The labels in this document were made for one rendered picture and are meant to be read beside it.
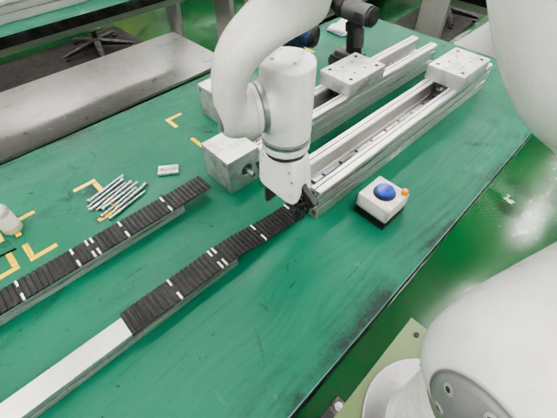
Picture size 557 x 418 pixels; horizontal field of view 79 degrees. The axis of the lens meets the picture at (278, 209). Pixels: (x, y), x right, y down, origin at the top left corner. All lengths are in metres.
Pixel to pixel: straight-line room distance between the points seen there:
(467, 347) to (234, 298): 0.51
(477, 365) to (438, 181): 0.75
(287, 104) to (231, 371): 0.43
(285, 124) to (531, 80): 0.38
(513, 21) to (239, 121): 0.36
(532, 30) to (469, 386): 0.17
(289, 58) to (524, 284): 0.40
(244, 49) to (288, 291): 0.43
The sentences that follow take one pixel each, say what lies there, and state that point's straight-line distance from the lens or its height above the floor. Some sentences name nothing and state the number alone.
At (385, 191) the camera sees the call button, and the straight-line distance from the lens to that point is 0.75.
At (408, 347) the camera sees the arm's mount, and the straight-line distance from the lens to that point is 0.63.
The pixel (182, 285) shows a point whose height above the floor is 0.81.
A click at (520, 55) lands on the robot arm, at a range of 0.21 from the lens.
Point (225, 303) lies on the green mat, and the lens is 0.66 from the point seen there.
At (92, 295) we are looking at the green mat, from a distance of 0.75.
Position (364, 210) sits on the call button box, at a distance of 0.77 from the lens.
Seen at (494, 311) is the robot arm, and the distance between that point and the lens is 0.21.
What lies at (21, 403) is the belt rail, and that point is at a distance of 0.68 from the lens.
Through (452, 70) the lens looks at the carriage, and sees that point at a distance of 1.13.
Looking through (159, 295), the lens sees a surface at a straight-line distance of 0.66.
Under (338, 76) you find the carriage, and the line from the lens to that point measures 1.00.
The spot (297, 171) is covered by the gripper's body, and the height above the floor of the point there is 0.97.
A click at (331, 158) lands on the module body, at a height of 0.84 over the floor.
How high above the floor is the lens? 1.37
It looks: 49 degrees down
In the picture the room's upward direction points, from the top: straight up
